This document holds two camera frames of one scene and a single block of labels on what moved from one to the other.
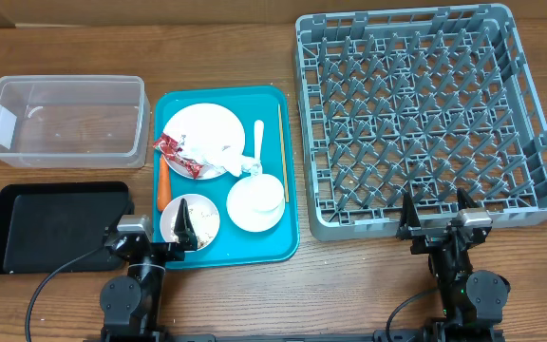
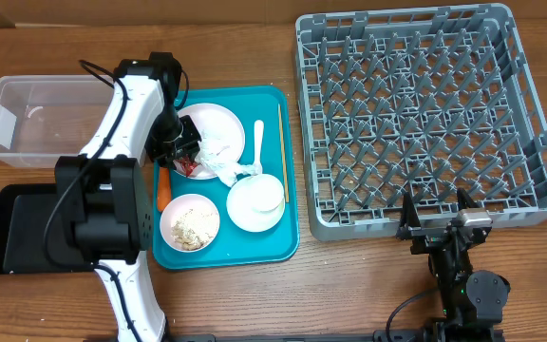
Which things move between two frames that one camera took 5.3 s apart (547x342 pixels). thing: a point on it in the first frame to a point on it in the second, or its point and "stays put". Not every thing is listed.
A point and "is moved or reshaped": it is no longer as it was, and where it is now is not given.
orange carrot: (164, 184) stays put
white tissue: (214, 152) is moved or reshaped
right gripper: (426, 236) stays put
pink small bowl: (203, 216) stays put
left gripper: (175, 252) to (166, 155)
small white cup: (266, 193) stays put
